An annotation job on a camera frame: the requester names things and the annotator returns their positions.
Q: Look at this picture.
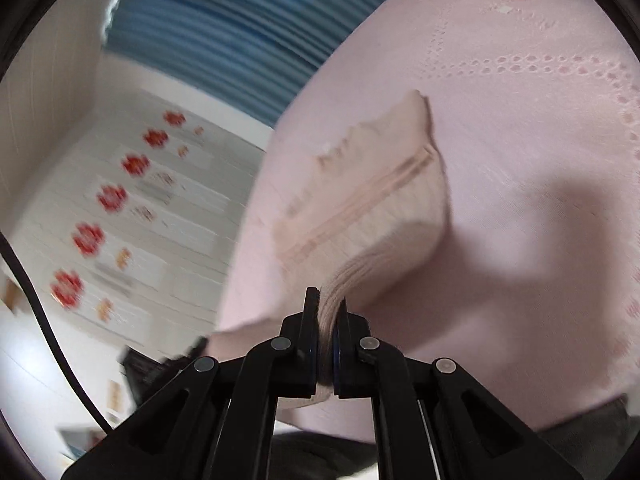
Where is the pink knit sweater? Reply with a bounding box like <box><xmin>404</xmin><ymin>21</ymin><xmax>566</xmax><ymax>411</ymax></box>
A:
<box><xmin>272</xmin><ymin>90</ymin><xmax>449</xmax><ymax>410</ymax></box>

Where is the pink patterned bed sheet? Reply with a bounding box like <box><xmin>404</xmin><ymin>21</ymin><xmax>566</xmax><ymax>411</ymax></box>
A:
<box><xmin>208</xmin><ymin>0</ymin><xmax>639</xmax><ymax>428</ymax></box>

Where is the white wardrobe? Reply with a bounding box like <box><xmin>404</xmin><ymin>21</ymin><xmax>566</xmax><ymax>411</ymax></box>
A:
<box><xmin>0</xmin><ymin>52</ymin><xmax>269</xmax><ymax>461</ymax></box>

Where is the blue curtain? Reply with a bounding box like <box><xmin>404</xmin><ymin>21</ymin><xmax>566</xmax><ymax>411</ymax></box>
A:
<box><xmin>106</xmin><ymin>0</ymin><xmax>386</xmax><ymax>127</ymax></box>

